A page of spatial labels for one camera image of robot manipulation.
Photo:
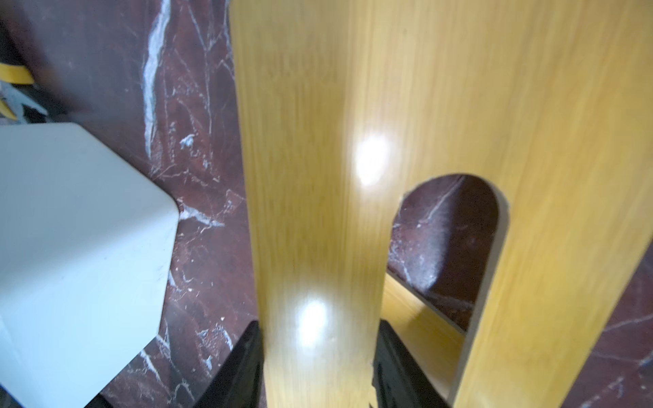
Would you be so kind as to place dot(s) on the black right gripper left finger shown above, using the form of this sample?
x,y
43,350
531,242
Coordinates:
x,y
238,383

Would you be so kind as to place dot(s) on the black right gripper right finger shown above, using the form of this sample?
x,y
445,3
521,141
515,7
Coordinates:
x,y
397,378

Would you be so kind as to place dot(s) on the yellow black handled pliers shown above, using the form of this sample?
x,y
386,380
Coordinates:
x,y
17,96

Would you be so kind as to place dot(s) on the yellow wooden box lid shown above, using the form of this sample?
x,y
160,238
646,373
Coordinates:
x,y
495,156

